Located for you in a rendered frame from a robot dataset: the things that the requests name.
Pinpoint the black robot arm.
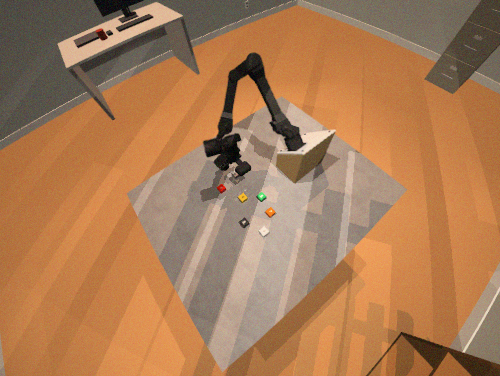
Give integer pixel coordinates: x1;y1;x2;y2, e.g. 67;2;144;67
203;52;306;171

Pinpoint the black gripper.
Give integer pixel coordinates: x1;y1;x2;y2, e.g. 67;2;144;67
220;146;251;176

